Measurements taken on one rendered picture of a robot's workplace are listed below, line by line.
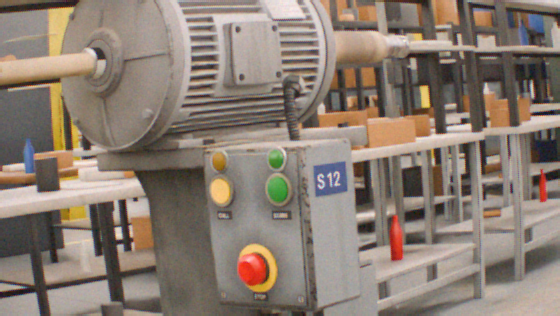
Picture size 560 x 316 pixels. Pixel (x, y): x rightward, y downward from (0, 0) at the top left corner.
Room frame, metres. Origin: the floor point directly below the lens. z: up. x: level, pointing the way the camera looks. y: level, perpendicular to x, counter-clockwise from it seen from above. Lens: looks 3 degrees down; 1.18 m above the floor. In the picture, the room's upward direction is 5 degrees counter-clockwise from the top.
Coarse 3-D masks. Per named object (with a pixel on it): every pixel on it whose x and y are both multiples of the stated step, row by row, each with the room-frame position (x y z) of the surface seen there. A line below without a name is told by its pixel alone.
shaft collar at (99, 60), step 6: (90, 48) 1.62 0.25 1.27; (96, 48) 1.63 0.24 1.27; (90, 54) 1.62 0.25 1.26; (96, 54) 1.62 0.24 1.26; (102, 54) 1.63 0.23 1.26; (96, 60) 1.61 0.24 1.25; (102, 60) 1.62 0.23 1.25; (96, 66) 1.62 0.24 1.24; (102, 66) 1.62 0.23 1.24; (96, 72) 1.62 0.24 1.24; (102, 72) 1.63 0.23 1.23; (84, 78) 1.63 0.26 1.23; (90, 78) 1.63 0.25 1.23; (96, 78) 1.64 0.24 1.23
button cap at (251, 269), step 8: (248, 256) 1.45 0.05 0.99; (256, 256) 1.45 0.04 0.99; (240, 264) 1.46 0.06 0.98; (248, 264) 1.45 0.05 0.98; (256, 264) 1.45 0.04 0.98; (264, 264) 1.45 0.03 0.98; (240, 272) 1.46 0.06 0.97; (248, 272) 1.45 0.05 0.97; (256, 272) 1.44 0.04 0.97; (264, 272) 1.45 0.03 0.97; (248, 280) 1.45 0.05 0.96; (256, 280) 1.45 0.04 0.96
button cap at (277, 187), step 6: (270, 180) 1.44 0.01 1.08; (276, 180) 1.44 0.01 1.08; (282, 180) 1.43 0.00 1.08; (270, 186) 1.44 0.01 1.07; (276, 186) 1.44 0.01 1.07; (282, 186) 1.43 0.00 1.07; (270, 192) 1.44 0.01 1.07; (276, 192) 1.44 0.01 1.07; (282, 192) 1.43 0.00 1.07; (276, 198) 1.44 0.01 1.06; (282, 198) 1.43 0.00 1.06
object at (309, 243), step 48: (288, 144) 1.45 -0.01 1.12; (336, 144) 1.47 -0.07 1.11; (240, 192) 1.48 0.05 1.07; (288, 192) 1.43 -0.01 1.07; (336, 192) 1.46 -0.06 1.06; (240, 240) 1.48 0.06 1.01; (288, 240) 1.44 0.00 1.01; (336, 240) 1.46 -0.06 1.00; (240, 288) 1.49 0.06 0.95; (288, 288) 1.44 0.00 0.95; (336, 288) 1.45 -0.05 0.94
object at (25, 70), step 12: (24, 60) 1.52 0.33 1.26; (36, 60) 1.54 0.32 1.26; (48, 60) 1.55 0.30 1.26; (60, 60) 1.57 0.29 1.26; (72, 60) 1.59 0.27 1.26; (84, 60) 1.61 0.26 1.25; (12, 72) 1.50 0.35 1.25; (24, 72) 1.51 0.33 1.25; (36, 72) 1.53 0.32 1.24; (48, 72) 1.55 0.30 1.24; (60, 72) 1.57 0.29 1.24; (72, 72) 1.59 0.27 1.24; (84, 72) 1.61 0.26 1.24; (0, 84) 1.49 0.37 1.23
